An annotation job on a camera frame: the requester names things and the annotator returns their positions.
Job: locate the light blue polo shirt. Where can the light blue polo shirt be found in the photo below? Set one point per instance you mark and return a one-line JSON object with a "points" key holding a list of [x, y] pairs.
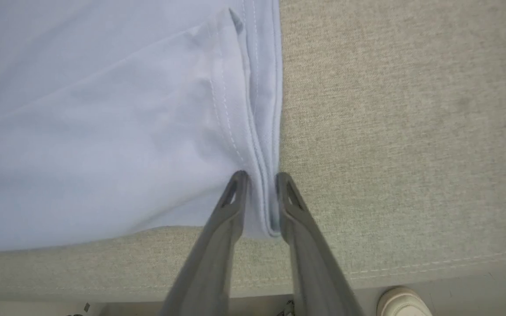
{"points": [[103, 131]]}

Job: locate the white shoe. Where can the white shoe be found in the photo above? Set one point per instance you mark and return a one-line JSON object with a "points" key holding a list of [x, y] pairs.
{"points": [[402, 305]]}

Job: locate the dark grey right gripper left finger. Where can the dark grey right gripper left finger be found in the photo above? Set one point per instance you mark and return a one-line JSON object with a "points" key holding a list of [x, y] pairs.
{"points": [[211, 263]]}

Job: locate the grey fabric sofa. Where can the grey fabric sofa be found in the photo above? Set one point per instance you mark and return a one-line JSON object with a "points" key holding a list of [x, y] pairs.
{"points": [[411, 131]]}

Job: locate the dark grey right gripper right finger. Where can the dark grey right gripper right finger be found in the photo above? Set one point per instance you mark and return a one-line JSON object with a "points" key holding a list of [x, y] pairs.
{"points": [[312, 272]]}

